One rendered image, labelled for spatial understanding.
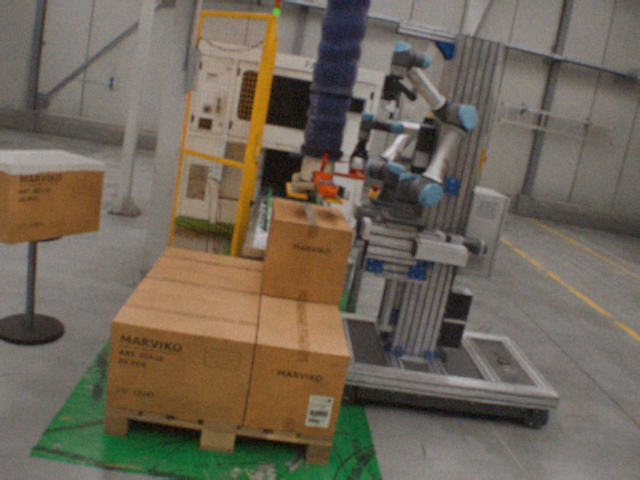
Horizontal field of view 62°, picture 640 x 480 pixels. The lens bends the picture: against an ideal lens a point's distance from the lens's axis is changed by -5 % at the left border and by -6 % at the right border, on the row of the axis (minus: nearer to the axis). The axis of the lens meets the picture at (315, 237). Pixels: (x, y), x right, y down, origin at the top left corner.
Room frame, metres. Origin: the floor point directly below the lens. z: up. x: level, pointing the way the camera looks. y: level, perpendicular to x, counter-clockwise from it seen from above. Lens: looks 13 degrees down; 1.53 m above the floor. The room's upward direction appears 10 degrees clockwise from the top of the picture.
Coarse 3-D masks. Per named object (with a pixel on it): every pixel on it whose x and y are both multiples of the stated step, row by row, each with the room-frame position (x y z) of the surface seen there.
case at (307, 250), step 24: (288, 216) 2.88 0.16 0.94; (312, 216) 2.99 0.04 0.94; (336, 216) 3.12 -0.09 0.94; (288, 240) 2.75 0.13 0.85; (312, 240) 2.77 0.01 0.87; (336, 240) 2.78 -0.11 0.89; (264, 264) 3.12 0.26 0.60; (288, 264) 2.76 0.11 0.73; (312, 264) 2.77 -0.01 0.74; (336, 264) 2.79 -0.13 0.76; (264, 288) 2.75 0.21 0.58; (288, 288) 2.76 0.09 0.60; (312, 288) 2.78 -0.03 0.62; (336, 288) 2.79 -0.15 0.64
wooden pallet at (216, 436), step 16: (112, 416) 2.10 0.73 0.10; (128, 416) 2.10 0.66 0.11; (144, 416) 2.11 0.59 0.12; (160, 416) 2.12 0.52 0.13; (176, 416) 2.13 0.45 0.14; (112, 432) 2.10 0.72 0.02; (128, 432) 2.14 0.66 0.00; (208, 432) 2.14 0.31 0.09; (224, 432) 2.15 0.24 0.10; (240, 432) 2.15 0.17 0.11; (256, 432) 2.16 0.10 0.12; (272, 432) 2.18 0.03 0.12; (288, 432) 2.17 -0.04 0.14; (208, 448) 2.14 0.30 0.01; (224, 448) 2.15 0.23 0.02; (320, 448) 2.19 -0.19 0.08
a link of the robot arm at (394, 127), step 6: (390, 120) 3.37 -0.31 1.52; (384, 126) 3.36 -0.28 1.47; (390, 126) 3.33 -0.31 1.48; (396, 126) 3.30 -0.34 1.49; (402, 126) 3.33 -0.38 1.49; (408, 126) 3.40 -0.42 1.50; (414, 126) 3.45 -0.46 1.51; (390, 132) 3.35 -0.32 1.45; (396, 132) 3.31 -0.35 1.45; (402, 132) 3.33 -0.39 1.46; (408, 132) 3.41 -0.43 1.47; (414, 132) 3.45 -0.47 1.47
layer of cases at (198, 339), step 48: (144, 288) 2.52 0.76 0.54; (192, 288) 2.65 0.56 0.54; (240, 288) 2.78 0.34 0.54; (144, 336) 2.11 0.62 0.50; (192, 336) 2.13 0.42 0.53; (240, 336) 2.19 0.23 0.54; (288, 336) 2.28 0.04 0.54; (336, 336) 2.38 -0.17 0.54; (144, 384) 2.11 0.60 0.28; (192, 384) 2.13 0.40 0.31; (240, 384) 2.15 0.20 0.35; (288, 384) 2.17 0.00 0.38; (336, 384) 2.19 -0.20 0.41
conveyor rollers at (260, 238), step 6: (264, 198) 5.49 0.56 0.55; (264, 204) 5.20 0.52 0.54; (264, 210) 4.94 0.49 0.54; (270, 210) 4.97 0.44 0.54; (264, 216) 4.67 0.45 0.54; (270, 216) 4.70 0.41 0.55; (258, 222) 4.41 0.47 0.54; (258, 228) 4.19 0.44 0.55; (258, 234) 4.04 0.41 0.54; (264, 234) 4.05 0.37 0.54; (258, 240) 3.83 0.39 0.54; (264, 240) 3.87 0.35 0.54; (252, 246) 3.68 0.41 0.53; (258, 246) 3.69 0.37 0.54; (264, 246) 3.70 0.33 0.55
